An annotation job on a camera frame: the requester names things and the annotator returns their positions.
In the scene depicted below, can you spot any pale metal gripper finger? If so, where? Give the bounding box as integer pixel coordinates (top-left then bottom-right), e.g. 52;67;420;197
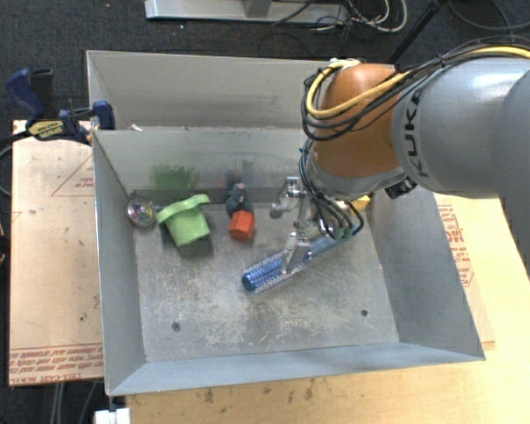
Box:
280;232;299;276
288;239;314;278

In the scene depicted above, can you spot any blue glitter tube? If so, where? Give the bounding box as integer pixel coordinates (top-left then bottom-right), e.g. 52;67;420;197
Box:
239;235;344;295

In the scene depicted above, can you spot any orange-red block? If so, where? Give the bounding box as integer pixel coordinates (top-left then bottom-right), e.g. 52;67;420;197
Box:
228;209;256;244

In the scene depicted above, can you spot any grey metal bin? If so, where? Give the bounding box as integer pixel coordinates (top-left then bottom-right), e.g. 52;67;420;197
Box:
86;49;487;398

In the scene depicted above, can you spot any green plastic cup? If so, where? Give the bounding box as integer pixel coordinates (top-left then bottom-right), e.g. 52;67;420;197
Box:
155;193;214;249

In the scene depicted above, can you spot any clear round glass thing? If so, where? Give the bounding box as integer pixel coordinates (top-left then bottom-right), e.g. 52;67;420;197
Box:
125;197;158;230

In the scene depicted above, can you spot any brown cardboard board red print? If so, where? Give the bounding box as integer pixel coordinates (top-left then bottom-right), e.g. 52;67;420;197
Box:
8;119;498;388

